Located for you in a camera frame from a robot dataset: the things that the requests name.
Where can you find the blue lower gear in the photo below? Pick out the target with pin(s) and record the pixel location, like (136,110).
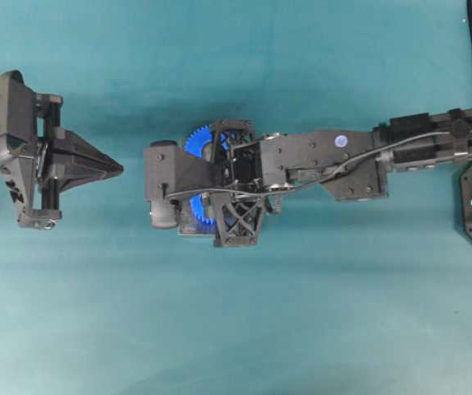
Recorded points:
(200,212)

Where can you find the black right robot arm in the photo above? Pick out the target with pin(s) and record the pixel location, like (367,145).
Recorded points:
(350,165)

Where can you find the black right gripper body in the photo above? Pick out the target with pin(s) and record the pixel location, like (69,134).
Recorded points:
(238,207)

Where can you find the dark gear base plate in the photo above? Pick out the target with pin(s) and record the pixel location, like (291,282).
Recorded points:
(190,226)

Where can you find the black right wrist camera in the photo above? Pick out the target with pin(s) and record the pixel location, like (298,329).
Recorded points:
(171,174)

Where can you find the blue gear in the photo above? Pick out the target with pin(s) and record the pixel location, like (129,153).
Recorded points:
(200,212)
(200,143)

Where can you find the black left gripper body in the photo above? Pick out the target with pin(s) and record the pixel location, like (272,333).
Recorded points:
(27,123)

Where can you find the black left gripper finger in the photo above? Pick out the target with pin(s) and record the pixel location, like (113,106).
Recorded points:
(68,143)
(66,176)

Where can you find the blue upper gear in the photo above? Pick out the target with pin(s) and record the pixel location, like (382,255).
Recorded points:
(200,143)

